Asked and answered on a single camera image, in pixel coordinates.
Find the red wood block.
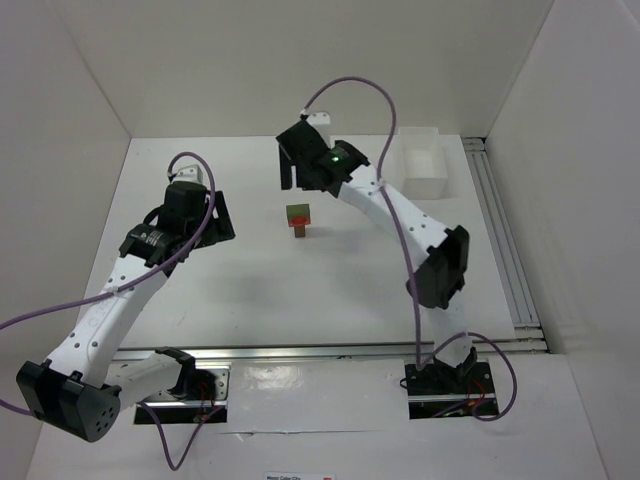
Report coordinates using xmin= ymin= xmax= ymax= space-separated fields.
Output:
xmin=289 ymin=216 xmax=311 ymax=227

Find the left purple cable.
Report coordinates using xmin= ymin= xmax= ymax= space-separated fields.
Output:
xmin=0 ymin=152 xmax=226 ymax=472

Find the aluminium rail front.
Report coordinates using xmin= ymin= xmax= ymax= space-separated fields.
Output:
xmin=113 ymin=337 xmax=549 ymax=362

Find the aluminium rail right side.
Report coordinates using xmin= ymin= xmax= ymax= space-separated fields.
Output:
xmin=462 ymin=137 xmax=550 ymax=354

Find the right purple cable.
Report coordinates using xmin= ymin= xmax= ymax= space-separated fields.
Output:
xmin=301 ymin=76 xmax=516 ymax=421

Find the aluminium rail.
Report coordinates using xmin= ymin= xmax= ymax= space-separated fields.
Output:
xmin=462 ymin=137 xmax=550 ymax=354
xmin=113 ymin=337 xmax=549 ymax=362

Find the green wood block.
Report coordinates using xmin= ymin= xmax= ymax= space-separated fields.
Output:
xmin=286 ymin=203 xmax=311 ymax=228

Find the white perforated plastic bin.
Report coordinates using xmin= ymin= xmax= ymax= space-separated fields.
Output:
xmin=398 ymin=127 xmax=448 ymax=200

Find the purple cable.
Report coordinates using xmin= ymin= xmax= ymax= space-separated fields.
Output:
xmin=0 ymin=152 xmax=226 ymax=472
xmin=301 ymin=76 xmax=516 ymax=421

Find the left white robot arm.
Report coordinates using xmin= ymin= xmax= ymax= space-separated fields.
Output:
xmin=16 ymin=180 xmax=235 ymax=443

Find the white label with text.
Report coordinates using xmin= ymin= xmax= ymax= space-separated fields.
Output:
xmin=263 ymin=471 xmax=336 ymax=480

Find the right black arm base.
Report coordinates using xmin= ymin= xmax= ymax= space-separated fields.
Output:
xmin=399 ymin=361 xmax=499 ymax=420

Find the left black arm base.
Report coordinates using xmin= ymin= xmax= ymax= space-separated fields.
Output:
xmin=143 ymin=362 xmax=231 ymax=425

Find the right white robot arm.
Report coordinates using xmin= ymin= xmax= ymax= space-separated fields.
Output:
xmin=276 ymin=118 xmax=477 ymax=384

